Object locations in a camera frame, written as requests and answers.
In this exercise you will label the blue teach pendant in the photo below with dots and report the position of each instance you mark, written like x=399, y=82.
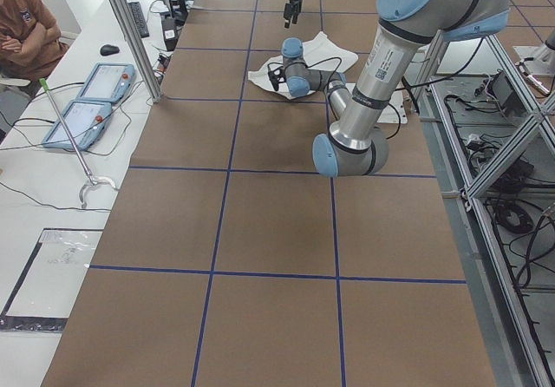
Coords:
x=86, y=121
x=107, y=82

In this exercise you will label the black power adapter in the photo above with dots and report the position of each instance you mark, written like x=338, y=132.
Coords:
x=170, y=33

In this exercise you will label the clear plastic bag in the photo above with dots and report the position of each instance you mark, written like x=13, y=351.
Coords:
x=45, y=292

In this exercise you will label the black computer mouse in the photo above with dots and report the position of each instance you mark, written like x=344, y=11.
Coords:
x=109, y=50

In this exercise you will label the aluminium frame post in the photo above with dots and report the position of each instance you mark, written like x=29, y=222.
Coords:
x=125, y=20

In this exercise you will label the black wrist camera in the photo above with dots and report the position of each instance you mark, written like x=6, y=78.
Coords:
x=276, y=77

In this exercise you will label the black keyboard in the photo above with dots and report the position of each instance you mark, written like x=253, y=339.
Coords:
x=140, y=22

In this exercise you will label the metal reacher grabber stick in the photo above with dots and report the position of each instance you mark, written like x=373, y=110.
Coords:
x=92, y=180

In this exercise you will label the person in brown shirt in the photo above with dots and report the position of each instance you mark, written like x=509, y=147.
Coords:
x=31, y=45

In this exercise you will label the upper blue teach pendant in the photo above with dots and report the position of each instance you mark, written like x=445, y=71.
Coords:
x=107, y=82

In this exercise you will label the lower blue teach pendant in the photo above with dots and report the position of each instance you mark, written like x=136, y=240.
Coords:
x=86, y=121

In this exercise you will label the white long-sleeve printed shirt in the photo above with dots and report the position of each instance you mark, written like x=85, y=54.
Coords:
x=319, y=53

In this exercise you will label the white central mounting column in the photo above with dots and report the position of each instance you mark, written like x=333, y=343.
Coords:
x=394, y=113

